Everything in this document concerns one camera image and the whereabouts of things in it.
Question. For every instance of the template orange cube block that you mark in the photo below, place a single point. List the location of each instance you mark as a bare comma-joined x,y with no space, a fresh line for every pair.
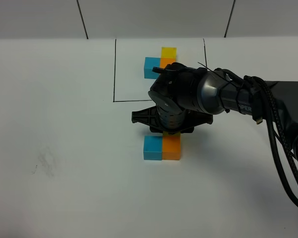
166,63

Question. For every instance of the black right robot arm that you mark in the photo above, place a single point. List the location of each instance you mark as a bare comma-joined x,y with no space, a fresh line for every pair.
185,97

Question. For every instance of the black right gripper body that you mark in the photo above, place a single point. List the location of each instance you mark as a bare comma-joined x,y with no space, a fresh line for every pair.
160,120

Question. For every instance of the template blue cube block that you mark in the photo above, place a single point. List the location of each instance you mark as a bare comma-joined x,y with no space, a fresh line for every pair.
149,64

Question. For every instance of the template yellow cube block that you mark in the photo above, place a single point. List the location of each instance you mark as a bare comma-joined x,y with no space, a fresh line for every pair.
168,52

